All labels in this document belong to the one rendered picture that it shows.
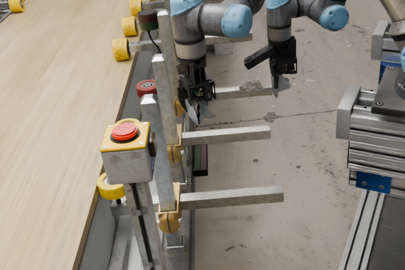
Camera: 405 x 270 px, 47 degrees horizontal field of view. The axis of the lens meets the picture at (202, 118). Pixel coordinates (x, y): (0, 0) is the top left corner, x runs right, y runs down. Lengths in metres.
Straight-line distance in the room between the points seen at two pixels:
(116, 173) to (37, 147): 0.68
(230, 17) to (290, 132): 1.90
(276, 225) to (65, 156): 1.25
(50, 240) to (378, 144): 0.80
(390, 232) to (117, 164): 1.46
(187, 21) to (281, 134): 1.86
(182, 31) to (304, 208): 1.45
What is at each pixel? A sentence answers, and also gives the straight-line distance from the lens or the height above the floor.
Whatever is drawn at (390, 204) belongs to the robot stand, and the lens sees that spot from 2.14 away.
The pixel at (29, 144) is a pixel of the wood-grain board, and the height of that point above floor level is 0.90.
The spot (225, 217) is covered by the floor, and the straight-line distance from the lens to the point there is 2.35.
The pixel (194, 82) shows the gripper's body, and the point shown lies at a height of 1.08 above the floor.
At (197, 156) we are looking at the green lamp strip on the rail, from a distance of 1.55.
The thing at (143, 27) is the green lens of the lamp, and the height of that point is 1.13.
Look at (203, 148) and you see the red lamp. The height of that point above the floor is 0.70.
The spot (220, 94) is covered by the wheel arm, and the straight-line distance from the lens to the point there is 1.59.
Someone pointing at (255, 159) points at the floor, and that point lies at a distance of 2.70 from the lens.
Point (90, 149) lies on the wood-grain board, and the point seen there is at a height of 0.90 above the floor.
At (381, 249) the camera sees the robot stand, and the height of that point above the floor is 0.21.
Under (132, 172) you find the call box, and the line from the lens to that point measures 0.73.
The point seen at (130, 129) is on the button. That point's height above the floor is 1.23.
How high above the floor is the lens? 1.61
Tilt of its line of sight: 31 degrees down
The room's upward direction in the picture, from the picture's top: 7 degrees counter-clockwise
